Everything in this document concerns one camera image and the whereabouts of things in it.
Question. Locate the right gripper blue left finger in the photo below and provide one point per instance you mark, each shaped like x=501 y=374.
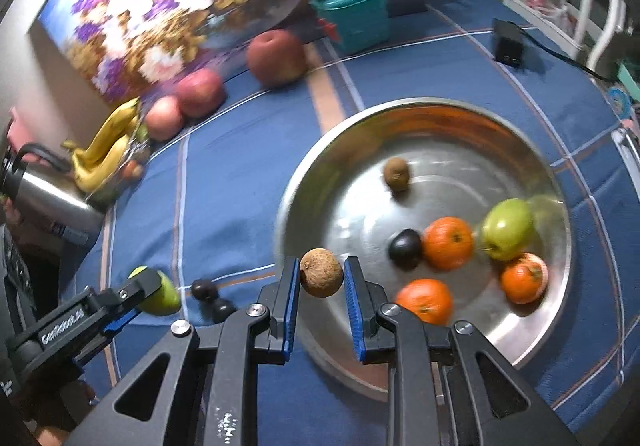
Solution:
x=199 y=386

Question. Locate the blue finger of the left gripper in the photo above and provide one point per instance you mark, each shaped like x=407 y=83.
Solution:
x=116 y=307

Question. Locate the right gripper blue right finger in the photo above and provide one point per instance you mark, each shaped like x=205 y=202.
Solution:
x=446 y=385

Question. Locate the green apple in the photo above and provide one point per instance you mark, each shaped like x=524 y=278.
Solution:
x=163 y=302
x=507 y=229

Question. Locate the orange mandarin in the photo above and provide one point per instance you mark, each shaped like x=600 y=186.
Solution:
x=429 y=299
x=448 y=243

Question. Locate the dark plum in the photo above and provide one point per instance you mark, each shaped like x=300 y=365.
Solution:
x=204 y=290
x=405 y=249

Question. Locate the brown kiwi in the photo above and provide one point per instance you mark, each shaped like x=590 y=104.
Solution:
x=321 y=275
x=396 y=174

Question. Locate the person hand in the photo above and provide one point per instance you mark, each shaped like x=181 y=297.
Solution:
x=58 y=413

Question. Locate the blue plaid tablecloth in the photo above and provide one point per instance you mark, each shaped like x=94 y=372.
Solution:
x=207 y=203

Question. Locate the stainless steel thermos jug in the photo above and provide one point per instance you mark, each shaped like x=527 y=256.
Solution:
x=39 y=184

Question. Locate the yellow banana bunch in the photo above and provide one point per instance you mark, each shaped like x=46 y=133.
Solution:
x=96 y=163

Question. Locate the large steel bowl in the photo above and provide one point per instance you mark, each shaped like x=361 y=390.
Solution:
x=463 y=160

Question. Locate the green apple in bowl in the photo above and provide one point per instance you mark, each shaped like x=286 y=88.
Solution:
x=507 y=229

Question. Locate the pink apple left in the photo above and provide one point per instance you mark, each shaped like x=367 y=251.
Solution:
x=164 y=119

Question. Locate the red apple middle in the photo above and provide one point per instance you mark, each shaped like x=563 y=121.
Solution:
x=200 y=93

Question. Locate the dark red apple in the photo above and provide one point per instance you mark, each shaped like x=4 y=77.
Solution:
x=276 y=58

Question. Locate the black power adapter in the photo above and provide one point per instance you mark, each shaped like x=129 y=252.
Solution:
x=507 y=43

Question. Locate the teal plastic box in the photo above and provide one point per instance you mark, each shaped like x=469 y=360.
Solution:
x=354 y=25

